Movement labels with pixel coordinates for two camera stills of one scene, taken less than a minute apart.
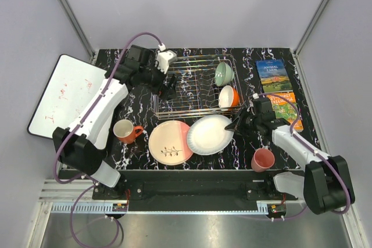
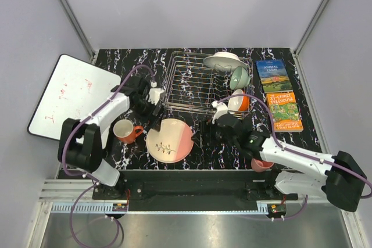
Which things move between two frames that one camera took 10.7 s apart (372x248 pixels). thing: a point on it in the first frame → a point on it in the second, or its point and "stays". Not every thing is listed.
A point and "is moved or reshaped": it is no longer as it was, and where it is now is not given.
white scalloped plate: x=207 y=135 → x=224 y=61
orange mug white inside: x=126 y=132 stays
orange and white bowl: x=228 y=97 is moved or reshaped
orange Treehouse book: x=285 y=107 stays
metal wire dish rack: x=197 y=94 is moved or reshaped
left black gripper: x=165 y=92 → x=150 y=120
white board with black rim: x=69 y=85 stays
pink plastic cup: x=263 y=159 stays
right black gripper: x=237 y=123 → x=206 y=126
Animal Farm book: x=273 y=75 stays
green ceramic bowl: x=224 y=74 → x=239 y=78
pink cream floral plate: x=168 y=143 stays
